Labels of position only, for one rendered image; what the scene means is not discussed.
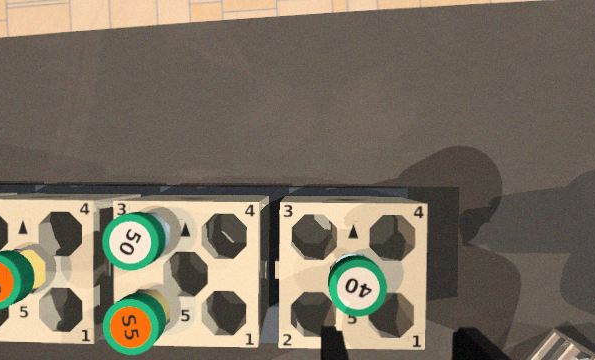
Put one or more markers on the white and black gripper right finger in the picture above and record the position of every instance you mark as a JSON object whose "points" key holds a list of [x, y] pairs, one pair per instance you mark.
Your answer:
{"points": [[468, 343]]}

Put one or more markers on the grey flat tray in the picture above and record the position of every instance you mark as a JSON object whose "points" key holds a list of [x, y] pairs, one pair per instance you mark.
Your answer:
{"points": [[270, 332]]}

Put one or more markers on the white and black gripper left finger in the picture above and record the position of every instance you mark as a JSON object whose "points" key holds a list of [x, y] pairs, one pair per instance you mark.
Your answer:
{"points": [[333, 344]]}

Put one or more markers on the sample tube s5 with green cap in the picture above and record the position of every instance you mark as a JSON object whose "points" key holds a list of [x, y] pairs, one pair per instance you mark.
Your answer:
{"points": [[133, 324]]}

